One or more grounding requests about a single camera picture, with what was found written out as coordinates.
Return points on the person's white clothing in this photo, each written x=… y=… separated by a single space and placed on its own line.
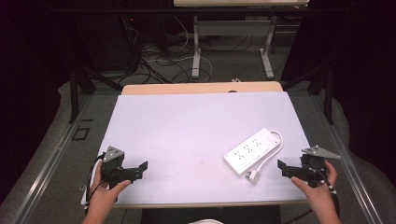
x=206 y=221

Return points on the dark equipment with red light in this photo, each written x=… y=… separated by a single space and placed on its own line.
x=130 y=28

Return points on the person's left hand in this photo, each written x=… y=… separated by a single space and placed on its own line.
x=104 y=196

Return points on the white table mat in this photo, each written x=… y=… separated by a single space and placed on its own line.
x=186 y=140

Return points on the white power strip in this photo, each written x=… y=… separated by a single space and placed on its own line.
x=250 y=151

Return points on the black metal stand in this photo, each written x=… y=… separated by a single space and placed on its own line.
x=327 y=90
x=77 y=90

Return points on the black horizontal bar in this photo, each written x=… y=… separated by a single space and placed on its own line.
x=186 y=10

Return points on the black floor socket frame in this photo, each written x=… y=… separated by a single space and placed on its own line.
x=81 y=133

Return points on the wooden table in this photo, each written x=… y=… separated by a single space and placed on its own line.
x=202 y=87

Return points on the white plug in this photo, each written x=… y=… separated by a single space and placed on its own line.
x=252 y=176

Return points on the person's right hand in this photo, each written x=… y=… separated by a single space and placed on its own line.
x=319 y=196

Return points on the aluminium floor rail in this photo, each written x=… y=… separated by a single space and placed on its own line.
x=49 y=161
x=348 y=161

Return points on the white desk with metal legs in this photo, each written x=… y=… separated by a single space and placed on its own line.
x=233 y=28

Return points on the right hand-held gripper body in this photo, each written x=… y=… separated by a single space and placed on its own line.
x=314 y=169

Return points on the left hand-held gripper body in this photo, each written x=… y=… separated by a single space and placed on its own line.
x=112 y=165

